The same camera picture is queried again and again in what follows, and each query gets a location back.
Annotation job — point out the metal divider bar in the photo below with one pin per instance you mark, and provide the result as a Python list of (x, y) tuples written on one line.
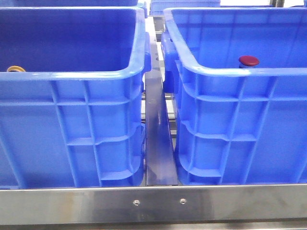
[(160, 164)]

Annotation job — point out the stainless steel front rail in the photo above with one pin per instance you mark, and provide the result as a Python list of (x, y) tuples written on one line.
[(157, 204)]

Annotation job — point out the red mushroom push button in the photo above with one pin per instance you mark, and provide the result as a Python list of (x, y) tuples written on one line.
[(247, 61)]

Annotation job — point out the blue plastic bin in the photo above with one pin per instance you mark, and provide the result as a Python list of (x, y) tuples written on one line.
[(73, 119), (240, 126)]

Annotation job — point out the right blue plastic bin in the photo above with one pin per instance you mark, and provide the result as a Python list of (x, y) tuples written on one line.
[(240, 126)]

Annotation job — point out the rear left blue bin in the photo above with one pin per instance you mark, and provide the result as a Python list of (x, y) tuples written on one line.
[(73, 3)]

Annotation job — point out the right rail screw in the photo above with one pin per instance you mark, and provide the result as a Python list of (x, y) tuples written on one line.
[(183, 201)]

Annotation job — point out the rear right blue bin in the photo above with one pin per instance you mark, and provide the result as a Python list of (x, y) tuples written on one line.
[(157, 6)]

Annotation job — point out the left rail screw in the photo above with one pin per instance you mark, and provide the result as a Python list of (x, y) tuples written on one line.
[(136, 202)]

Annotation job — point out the rail screw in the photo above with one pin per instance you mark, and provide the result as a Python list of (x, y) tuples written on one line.
[(136, 202), (183, 201)]

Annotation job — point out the left blue plastic bin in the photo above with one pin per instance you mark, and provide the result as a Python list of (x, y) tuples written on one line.
[(73, 119)]

